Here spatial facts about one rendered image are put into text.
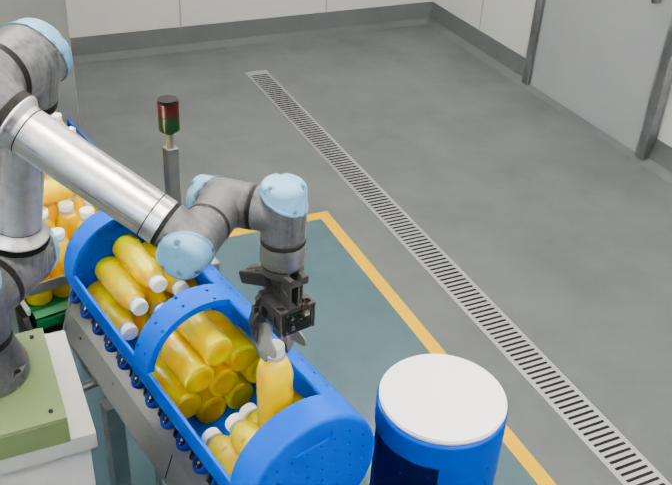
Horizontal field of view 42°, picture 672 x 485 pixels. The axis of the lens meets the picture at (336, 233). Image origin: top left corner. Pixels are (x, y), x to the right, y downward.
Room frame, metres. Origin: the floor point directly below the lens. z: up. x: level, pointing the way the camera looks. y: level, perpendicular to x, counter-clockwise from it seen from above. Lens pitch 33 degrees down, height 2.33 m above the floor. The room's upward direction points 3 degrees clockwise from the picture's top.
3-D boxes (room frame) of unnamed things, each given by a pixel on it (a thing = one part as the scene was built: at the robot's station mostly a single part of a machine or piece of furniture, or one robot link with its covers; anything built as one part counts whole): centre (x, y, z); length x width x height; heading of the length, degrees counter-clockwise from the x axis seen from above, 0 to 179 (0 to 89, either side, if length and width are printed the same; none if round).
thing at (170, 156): (2.36, 0.52, 0.55); 0.04 x 0.04 x 1.10; 37
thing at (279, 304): (1.18, 0.08, 1.45); 0.09 x 0.08 x 0.12; 37
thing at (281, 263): (1.19, 0.08, 1.53); 0.08 x 0.08 x 0.05
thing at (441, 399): (1.40, -0.25, 1.03); 0.28 x 0.28 x 0.01
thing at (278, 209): (1.19, 0.09, 1.61); 0.09 x 0.08 x 0.11; 75
